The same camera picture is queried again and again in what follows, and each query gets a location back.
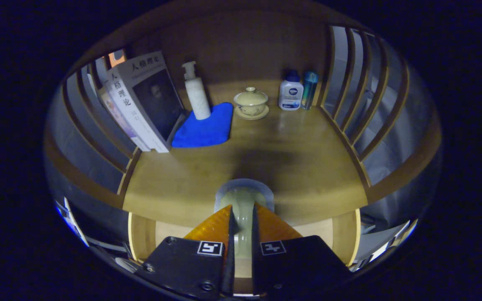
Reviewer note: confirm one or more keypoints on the white bluish device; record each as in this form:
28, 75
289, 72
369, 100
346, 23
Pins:
71, 221

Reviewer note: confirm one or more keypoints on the white pump bottle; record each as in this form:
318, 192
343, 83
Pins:
197, 96

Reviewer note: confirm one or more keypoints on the beige lidded teacup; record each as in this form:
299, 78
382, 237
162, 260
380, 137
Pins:
250, 100

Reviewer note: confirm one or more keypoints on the teal bottle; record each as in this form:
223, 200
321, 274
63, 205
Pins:
310, 88

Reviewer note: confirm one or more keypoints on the wooden countertop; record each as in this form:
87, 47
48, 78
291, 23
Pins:
291, 167

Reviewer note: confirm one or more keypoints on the pale purple book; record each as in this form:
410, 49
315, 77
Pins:
126, 121

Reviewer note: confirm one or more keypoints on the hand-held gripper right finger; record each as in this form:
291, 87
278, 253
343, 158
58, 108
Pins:
255, 271

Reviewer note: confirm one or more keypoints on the white board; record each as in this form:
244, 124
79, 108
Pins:
404, 234

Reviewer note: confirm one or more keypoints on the wooden cabinet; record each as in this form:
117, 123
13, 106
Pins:
245, 42

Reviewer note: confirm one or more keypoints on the white lotion bottle blue cap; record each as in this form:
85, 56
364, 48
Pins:
290, 94

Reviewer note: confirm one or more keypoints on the blue cloth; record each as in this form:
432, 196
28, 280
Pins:
203, 129

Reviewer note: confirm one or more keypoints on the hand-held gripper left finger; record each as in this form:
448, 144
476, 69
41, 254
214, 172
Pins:
229, 267

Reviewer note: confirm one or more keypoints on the white book dark portrait cover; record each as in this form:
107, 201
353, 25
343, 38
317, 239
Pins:
157, 100

